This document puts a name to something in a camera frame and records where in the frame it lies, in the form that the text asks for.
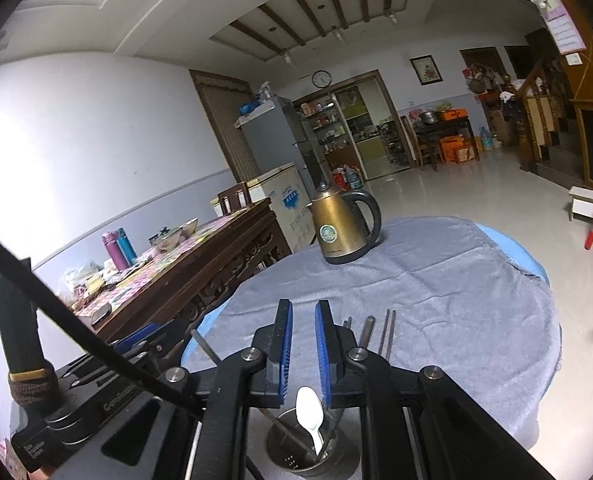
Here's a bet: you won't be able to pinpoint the dark wooden table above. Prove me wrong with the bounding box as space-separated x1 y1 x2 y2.
411 115 477 168

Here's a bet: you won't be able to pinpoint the round table with grey cloth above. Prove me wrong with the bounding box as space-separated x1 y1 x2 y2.
181 216 562 453

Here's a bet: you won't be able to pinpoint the wooden staircase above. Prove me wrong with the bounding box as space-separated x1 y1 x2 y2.
519 60 593 191

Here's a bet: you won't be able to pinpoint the framed wall picture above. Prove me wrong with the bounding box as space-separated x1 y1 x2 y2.
409 55 443 86

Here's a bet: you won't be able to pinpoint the person's left forearm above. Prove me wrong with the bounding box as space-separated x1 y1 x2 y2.
0 259 60 408

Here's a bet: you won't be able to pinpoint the kitchen doorway with shelves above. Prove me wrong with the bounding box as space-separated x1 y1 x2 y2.
294 72 412 181

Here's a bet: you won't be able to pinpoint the purple bottle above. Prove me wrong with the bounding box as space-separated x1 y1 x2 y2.
101 231 130 272

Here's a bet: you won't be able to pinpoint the bronze electric kettle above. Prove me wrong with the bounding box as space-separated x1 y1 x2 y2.
307 170 382 266

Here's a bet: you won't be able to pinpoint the stack of orange cartons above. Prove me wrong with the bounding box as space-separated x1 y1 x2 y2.
439 135 479 165

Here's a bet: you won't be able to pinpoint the grey refrigerator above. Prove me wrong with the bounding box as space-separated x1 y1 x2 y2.
235 96 329 201

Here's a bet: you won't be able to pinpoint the white step stool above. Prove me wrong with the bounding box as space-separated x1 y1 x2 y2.
569 186 593 222

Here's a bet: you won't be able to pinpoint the brown wooden door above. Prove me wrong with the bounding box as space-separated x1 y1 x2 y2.
190 70 262 186

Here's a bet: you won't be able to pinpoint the pile of snack bags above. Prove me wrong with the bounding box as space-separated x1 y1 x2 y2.
59 259 122 311

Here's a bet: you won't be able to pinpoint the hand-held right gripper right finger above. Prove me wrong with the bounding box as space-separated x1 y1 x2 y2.
315 299 553 480

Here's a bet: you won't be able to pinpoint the blue bottle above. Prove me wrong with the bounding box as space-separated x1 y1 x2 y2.
116 228 138 266

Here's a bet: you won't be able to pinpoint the wall calendar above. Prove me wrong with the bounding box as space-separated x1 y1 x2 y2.
519 0 588 56

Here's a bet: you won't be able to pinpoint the white spoon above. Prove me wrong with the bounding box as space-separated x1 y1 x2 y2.
295 386 325 461

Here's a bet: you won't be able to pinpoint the metal utensil holder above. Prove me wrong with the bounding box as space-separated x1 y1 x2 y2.
265 406 348 479

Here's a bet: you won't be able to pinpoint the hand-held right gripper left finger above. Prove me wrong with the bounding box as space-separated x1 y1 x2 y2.
59 299 293 480

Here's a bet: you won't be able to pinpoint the dark wooden chair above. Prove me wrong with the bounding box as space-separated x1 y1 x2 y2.
400 115 427 171

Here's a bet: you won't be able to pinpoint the white chest freezer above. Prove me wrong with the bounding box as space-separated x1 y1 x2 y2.
246 161 317 256

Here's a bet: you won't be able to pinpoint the blue table cover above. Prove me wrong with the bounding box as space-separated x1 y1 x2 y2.
196 222 548 341

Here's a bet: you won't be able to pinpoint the carved wooden side table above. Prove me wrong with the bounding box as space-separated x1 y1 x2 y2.
71 197 293 346

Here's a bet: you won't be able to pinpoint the patterned checked tablecloth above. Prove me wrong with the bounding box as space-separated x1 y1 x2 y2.
74 210 257 328

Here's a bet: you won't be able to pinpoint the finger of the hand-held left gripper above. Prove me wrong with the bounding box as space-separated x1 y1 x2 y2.
111 316 193 347
56 341 177 389

